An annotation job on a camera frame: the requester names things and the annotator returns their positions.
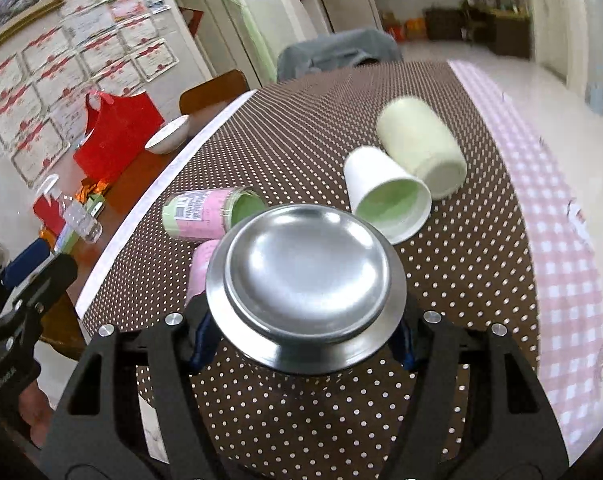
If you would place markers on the white cup with green inside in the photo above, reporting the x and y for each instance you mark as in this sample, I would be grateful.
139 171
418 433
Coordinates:
381 185

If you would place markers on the pale green cup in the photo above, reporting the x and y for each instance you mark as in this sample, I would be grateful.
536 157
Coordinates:
421 140

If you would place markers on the clear plastic bottle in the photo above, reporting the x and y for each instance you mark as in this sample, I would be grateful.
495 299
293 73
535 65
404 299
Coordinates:
79 217

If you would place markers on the white bowl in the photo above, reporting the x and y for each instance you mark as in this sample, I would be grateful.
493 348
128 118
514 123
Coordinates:
167 135

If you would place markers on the person's left hand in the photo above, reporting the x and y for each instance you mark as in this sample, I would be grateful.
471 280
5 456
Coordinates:
35 410

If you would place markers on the orange boxes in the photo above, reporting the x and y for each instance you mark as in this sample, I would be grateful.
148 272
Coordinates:
414 29

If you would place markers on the dark wooden cabinet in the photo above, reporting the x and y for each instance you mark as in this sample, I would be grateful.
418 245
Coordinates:
501 32

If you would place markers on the red bag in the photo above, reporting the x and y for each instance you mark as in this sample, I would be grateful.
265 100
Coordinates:
114 140

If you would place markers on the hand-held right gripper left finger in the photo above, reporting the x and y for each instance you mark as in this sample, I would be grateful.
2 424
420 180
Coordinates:
200 342

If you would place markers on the plain pink cup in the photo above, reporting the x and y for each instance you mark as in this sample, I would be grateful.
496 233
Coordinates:
201 265

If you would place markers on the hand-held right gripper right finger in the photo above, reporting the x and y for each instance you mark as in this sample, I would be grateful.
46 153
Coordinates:
406 345

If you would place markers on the pink checkered tablecloth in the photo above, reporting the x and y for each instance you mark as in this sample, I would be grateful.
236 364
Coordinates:
556 260

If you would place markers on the wall of red-trimmed certificates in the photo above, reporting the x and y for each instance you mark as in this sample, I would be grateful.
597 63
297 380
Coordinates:
56 70

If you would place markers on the pink and green labelled cup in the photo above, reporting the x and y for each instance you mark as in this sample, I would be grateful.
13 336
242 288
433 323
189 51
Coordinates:
201 212

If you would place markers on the orange foil wrapper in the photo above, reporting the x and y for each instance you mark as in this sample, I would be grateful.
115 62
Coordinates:
90 191

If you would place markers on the green curtain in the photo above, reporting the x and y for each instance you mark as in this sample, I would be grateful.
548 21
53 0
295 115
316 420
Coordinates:
246 25

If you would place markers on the red packet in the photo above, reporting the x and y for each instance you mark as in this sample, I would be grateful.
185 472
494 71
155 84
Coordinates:
46 212

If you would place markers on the brown polka dot tablecloth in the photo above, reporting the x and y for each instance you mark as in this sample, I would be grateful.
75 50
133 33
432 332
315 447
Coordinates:
301 135

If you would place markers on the red door hanging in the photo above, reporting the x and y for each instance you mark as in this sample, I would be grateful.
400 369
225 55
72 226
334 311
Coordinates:
190 19

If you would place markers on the grey covered chair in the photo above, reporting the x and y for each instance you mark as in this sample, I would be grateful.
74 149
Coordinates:
331 52

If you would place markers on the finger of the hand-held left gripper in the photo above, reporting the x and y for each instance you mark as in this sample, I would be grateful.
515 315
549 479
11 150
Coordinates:
29 260
49 280

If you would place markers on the stainless steel cup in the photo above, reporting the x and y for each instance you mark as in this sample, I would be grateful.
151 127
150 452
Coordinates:
301 280

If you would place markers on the wooden chair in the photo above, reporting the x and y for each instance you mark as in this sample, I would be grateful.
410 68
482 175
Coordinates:
211 91

